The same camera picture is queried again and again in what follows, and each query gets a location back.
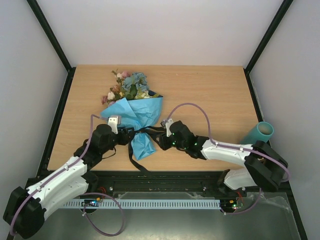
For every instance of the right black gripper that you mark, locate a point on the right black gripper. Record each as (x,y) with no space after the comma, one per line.
(162,140)

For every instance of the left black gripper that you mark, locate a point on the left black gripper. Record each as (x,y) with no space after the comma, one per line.
(123,134)

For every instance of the blue wrapping paper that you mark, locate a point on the blue wrapping paper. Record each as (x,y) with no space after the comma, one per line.
(136,114)

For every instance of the black ribbon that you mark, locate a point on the black ribbon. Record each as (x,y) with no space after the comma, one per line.
(140,147)

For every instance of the teal cylindrical vase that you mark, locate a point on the teal cylindrical vase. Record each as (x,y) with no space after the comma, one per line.
(260,132)

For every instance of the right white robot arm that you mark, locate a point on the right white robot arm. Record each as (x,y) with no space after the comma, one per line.
(260,165)

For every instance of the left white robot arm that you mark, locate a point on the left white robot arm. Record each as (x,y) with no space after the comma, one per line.
(28,209)

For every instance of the artificial flower bunch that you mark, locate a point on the artificial flower bunch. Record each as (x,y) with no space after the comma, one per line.
(129,86)

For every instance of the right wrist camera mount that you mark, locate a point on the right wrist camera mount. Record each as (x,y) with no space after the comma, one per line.
(166,123)

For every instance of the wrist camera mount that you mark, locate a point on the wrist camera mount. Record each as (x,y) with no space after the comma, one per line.
(113,121)
(166,123)

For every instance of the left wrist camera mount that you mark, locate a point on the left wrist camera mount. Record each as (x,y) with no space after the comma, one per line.
(113,121)

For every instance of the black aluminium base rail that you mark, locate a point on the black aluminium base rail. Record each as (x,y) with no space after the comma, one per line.
(205,183)

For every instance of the light blue slotted cable duct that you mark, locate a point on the light blue slotted cable duct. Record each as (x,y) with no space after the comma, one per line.
(154,204)

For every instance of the black frame post left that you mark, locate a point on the black frame post left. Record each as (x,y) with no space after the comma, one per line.
(42,20)

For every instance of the black frame post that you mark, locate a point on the black frame post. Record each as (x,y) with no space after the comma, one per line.
(280,14)
(42,20)

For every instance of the black frame post right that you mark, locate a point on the black frame post right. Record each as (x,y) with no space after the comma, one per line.
(280,14)

